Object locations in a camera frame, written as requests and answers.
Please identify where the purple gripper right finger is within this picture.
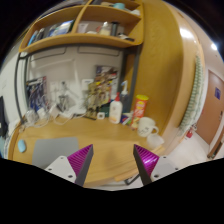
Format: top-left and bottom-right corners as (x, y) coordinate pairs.
(133, 144), (159, 185)

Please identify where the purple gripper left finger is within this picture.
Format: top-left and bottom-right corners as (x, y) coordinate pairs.
(67, 144), (94, 186)

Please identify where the light blue computer mouse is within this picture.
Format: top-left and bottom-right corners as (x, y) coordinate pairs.
(18, 140), (26, 153)

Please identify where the grey mouse pad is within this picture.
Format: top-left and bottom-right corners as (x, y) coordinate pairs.
(32, 137), (79, 169)

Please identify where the clear plastic cup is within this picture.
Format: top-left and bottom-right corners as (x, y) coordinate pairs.
(147, 134), (164, 149)

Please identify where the white ceramic mug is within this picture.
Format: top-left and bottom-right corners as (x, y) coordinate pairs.
(137, 117), (159, 137)

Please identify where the red yellow chips can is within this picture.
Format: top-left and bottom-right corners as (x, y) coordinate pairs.
(131, 94), (149, 129)

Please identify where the white glue bottle red cap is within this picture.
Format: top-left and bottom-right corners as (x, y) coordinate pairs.
(109, 93), (123, 124)

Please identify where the white radiator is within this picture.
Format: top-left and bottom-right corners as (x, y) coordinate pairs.
(179, 56), (204, 135)

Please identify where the dark spray bottle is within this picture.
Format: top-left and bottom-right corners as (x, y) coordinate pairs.
(120, 80), (129, 113)

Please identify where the colourful poster board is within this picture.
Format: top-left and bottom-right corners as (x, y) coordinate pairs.
(85, 65), (118, 119)

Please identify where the black monitor edge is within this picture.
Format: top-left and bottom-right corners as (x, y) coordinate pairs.
(0, 96), (8, 137)

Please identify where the blue box with picture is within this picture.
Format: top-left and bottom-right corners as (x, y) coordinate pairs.
(26, 76), (47, 112)

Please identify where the brown wooden door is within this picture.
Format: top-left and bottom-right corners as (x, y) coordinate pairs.
(197, 71), (224, 144)

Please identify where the white cable bundle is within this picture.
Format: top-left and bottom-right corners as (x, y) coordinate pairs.
(19, 103), (88, 129)

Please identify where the wooden wall shelf unit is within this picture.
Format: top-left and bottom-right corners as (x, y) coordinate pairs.
(19, 0), (144, 53)

